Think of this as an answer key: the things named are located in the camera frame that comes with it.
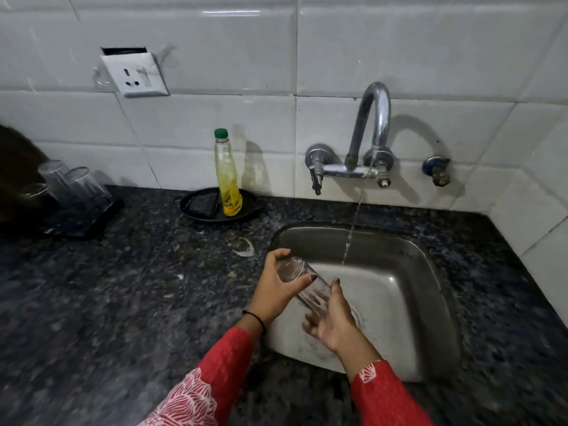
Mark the dark scrub pad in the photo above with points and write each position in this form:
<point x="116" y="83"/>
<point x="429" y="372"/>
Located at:
<point x="203" y="204"/>

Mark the black wrist band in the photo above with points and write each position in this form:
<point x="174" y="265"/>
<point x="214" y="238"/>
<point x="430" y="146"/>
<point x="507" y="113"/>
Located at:
<point x="257" y="320"/>

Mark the black oval tray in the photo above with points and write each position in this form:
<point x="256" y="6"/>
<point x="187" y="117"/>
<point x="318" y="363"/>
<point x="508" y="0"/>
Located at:
<point x="253" y="206"/>

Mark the chrome wall valve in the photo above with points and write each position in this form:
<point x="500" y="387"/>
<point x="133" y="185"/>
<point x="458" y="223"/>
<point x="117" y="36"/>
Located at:
<point x="437" y="169"/>

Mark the person's left forearm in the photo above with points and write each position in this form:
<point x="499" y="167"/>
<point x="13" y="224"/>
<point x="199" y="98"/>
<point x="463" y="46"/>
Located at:
<point x="222" y="372"/>

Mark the stainless steel sink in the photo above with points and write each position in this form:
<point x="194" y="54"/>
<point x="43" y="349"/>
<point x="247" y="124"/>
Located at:
<point x="399" y="297"/>

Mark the water stream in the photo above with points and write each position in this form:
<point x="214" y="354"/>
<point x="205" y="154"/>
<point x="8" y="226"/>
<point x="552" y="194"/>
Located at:
<point x="353" y="226"/>

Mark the white wall socket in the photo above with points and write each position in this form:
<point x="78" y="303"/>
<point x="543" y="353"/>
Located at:
<point x="135" y="75"/>

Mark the white scrap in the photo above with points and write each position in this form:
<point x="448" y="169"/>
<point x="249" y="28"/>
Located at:
<point x="246" y="250"/>

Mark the chrome wall faucet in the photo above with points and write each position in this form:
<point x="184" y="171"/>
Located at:
<point x="379" y="110"/>

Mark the person's right forearm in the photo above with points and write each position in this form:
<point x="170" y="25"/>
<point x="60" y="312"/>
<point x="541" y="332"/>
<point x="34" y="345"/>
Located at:
<point x="381" y="390"/>

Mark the person's left thumb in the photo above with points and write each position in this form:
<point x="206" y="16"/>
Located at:
<point x="301" y="284"/>

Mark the dish soap bottle green cap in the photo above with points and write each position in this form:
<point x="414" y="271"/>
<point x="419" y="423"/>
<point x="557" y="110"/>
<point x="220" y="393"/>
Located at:
<point x="227" y="181"/>

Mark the person's right thumb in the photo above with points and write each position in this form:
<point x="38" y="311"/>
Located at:
<point x="336" y="291"/>

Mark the person's right hand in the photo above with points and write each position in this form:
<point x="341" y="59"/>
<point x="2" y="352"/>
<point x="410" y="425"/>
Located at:
<point x="339" y="323"/>

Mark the clear drinking glass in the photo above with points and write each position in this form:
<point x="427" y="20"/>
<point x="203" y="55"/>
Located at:
<point x="88" y="186"/>
<point x="55" y="177"/>
<point x="35" y="192"/>
<point x="310" y="290"/>

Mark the black rectangular tray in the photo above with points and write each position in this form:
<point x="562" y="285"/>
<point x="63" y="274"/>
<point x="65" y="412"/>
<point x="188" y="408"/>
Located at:
<point x="84" y="221"/>

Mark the person's left hand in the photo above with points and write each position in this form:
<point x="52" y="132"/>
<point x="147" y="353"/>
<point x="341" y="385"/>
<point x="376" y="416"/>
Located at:
<point x="268" y="292"/>

